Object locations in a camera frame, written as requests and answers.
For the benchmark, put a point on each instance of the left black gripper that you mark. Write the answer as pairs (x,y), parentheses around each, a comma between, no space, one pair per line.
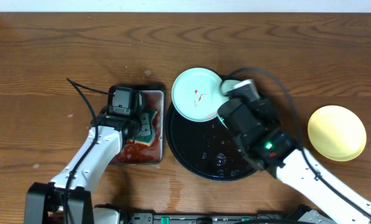
(140,128)

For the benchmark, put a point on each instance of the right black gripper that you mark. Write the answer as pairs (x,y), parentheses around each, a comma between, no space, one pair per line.
(266,109)

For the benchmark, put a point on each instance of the green and yellow sponge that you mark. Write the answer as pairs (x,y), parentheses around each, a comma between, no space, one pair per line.
(147,133)

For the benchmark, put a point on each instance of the light blue plate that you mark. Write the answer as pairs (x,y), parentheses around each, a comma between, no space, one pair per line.
(229,85)
(196,95)

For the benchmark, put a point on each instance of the yellow plate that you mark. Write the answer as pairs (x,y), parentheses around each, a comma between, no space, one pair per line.
(337,133)

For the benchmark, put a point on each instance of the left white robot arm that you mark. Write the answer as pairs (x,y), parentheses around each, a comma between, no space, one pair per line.
(71,190)

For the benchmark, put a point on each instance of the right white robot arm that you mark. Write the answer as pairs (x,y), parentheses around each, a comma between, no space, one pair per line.
(278,153)

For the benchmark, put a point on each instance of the rectangular tray with red water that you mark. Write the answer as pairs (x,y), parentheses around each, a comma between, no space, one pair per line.
(132,153)

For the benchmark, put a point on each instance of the round black serving tray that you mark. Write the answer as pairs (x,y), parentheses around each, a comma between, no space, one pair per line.
(206,149)

